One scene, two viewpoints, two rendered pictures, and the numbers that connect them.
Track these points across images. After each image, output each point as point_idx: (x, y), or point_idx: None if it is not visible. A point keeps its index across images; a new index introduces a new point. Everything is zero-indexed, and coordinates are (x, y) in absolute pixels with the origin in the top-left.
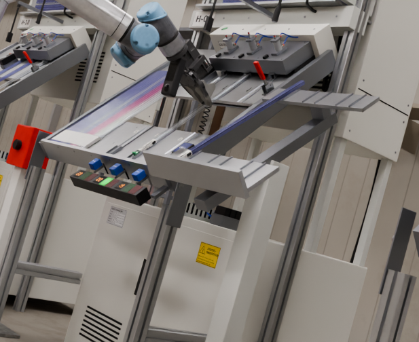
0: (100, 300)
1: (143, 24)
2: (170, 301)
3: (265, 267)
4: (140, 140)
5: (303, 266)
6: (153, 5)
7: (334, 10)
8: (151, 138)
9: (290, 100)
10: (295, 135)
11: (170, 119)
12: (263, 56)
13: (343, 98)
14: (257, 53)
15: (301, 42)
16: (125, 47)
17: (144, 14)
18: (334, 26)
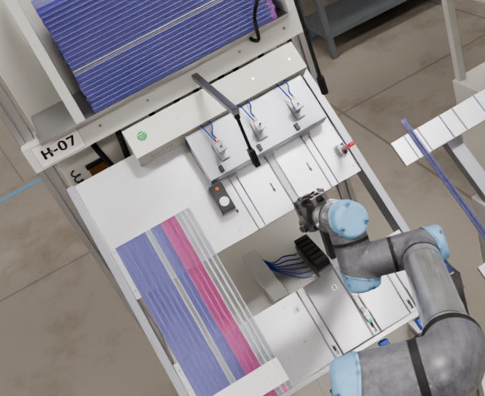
0: None
1: (442, 235)
2: None
3: None
4: (330, 309)
5: None
6: (358, 210)
7: (277, 23)
8: (335, 295)
9: (439, 144)
10: (472, 163)
11: (106, 266)
12: (298, 129)
13: (476, 106)
14: (270, 130)
15: (293, 81)
16: (402, 270)
17: (365, 227)
18: (288, 38)
